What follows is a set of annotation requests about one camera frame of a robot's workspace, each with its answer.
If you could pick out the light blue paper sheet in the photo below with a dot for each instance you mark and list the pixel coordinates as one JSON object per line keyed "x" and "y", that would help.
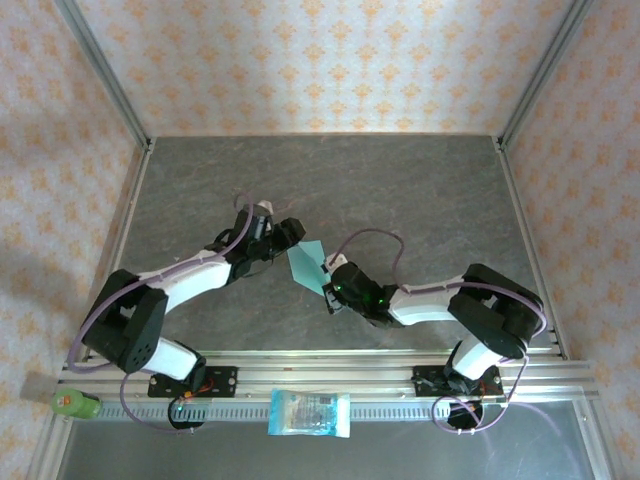
{"x": 305, "y": 262}

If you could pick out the aluminium frame corner post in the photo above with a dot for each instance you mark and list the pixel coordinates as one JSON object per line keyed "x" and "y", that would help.
{"x": 537, "y": 80}
{"x": 110, "y": 80}

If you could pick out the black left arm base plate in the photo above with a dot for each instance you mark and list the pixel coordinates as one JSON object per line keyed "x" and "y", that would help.
{"x": 225, "y": 380}

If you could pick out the green bottle orange label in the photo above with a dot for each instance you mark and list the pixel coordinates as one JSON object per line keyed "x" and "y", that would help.
{"x": 77, "y": 402}

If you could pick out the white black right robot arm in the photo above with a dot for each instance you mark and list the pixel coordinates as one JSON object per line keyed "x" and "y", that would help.
{"x": 425, "y": 307}

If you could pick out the aluminium table side rail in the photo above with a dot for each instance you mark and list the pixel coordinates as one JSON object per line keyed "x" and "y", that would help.
{"x": 117, "y": 240}
{"x": 525, "y": 225}

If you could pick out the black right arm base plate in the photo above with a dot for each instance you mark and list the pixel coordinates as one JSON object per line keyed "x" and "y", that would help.
{"x": 425, "y": 380}

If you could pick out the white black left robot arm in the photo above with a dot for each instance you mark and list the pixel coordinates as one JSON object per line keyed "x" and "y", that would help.
{"x": 195, "y": 280}

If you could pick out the grey metal sheet panel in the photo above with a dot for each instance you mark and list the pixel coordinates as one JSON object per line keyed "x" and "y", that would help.
{"x": 250, "y": 455}

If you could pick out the blue plastic packet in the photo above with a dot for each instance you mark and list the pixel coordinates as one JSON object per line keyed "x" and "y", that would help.
{"x": 310, "y": 412}

